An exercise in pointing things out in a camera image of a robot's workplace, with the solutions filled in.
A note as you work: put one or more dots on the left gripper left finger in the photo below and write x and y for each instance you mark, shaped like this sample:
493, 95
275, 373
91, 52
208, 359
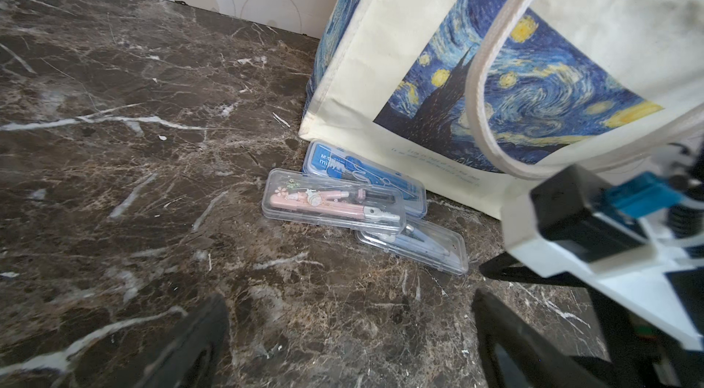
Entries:
191, 352

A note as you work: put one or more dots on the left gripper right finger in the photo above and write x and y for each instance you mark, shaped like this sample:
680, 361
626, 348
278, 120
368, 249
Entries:
513, 354

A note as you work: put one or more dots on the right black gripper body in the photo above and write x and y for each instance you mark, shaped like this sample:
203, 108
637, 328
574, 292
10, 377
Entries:
640, 355

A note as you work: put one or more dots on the clear case light-blue compass long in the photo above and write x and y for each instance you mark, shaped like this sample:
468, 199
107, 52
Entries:
424, 242

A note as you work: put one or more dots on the cream canvas starry-night tote bag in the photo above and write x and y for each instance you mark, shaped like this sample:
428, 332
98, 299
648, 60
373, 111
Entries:
481, 100

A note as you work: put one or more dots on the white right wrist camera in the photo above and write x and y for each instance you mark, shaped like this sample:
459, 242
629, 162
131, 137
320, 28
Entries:
639, 243

